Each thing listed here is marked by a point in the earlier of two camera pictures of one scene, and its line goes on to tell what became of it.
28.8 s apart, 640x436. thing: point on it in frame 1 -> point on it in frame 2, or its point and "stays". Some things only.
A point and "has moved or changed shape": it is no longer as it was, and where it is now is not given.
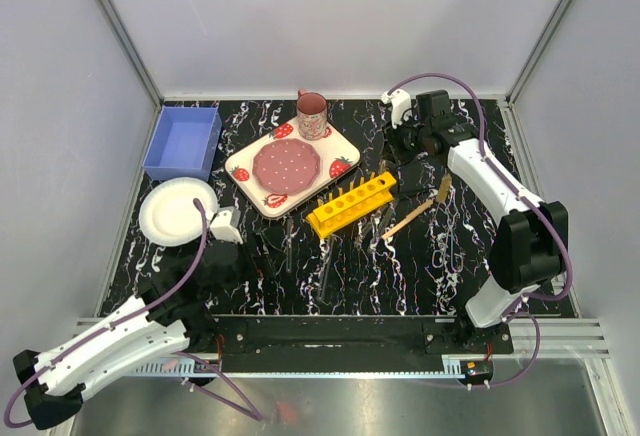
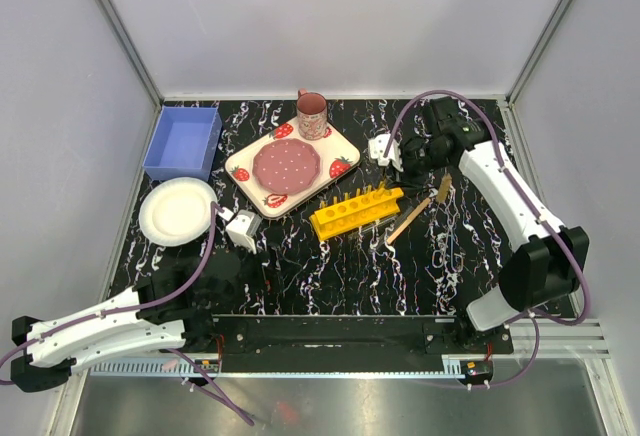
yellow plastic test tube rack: (352, 205) has moved or changed shape
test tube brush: (444, 188) stays
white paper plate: (168, 215) stays
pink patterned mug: (311, 115) stays
